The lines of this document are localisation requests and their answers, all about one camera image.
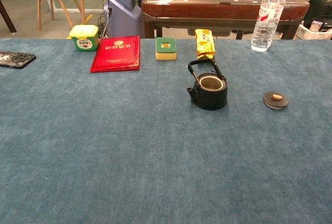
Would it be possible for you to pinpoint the yellow green lidded box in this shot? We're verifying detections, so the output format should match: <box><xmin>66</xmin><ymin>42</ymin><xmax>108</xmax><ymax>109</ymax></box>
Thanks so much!
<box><xmin>69</xmin><ymin>24</ymin><xmax>100</xmax><ymax>52</ymax></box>

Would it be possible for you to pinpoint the stack of newspapers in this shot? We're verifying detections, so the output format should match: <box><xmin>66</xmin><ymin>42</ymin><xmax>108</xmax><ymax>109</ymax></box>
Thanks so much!
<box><xmin>295</xmin><ymin>21</ymin><xmax>332</xmax><ymax>40</ymax></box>

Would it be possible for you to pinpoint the black smartphone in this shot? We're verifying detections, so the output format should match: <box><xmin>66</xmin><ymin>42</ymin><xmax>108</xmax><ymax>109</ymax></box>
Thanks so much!
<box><xmin>0</xmin><ymin>51</ymin><xmax>37</xmax><ymax>69</ymax></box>

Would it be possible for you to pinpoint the brown mahjong table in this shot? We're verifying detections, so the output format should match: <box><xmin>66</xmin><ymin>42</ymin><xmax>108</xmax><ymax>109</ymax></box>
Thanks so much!
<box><xmin>141</xmin><ymin>0</ymin><xmax>310</xmax><ymax>40</ymax></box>

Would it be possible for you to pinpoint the dark wooden table leg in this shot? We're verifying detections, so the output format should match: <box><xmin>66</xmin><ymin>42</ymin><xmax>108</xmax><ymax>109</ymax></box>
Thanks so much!
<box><xmin>0</xmin><ymin>0</ymin><xmax>18</xmax><ymax>33</ymax></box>

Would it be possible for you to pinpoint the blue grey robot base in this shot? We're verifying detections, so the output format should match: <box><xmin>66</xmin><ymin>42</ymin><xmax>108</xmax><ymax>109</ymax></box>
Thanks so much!
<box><xmin>103</xmin><ymin>0</ymin><xmax>143</xmax><ymax>38</ymax></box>

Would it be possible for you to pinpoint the black cast iron teapot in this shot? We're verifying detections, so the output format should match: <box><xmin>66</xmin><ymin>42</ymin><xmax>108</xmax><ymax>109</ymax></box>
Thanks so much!
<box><xmin>186</xmin><ymin>59</ymin><xmax>228</xmax><ymax>111</ymax></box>

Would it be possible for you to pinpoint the black teapot lid wooden knob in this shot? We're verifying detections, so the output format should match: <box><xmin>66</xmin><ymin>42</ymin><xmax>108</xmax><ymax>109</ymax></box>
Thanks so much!
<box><xmin>263</xmin><ymin>91</ymin><xmax>289</xmax><ymax>110</ymax></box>

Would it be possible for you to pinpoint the blue table cloth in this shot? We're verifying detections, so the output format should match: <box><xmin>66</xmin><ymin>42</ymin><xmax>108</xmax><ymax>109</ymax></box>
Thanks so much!
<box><xmin>0</xmin><ymin>37</ymin><xmax>332</xmax><ymax>224</ymax></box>

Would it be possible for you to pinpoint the green small box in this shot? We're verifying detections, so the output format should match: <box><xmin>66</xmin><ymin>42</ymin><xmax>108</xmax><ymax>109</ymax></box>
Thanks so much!
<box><xmin>155</xmin><ymin>37</ymin><xmax>178</xmax><ymax>61</ymax></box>

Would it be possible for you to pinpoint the red certificate book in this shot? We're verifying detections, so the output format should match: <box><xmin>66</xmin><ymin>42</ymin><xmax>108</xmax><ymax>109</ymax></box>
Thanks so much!
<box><xmin>90</xmin><ymin>35</ymin><xmax>141</xmax><ymax>73</ymax></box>

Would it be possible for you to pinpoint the yellow snack package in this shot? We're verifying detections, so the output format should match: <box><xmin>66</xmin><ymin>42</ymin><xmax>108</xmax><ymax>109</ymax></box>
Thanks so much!
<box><xmin>195</xmin><ymin>29</ymin><xmax>216</xmax><ymax>60</ymax></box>

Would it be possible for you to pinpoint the clear plastic water bottle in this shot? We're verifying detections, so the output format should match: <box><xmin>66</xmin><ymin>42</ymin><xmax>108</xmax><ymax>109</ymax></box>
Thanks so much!
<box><xmin>251</xmin><ymin>0</ymin><xmax>287</xmax><ymax>52</ymax></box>

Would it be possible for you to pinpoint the black bag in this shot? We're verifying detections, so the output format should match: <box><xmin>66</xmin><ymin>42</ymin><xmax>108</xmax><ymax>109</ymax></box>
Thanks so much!
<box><xmin>303</xmin><ymin>0</ymin><xmax>332</xmax><ymax>32</ymax></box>

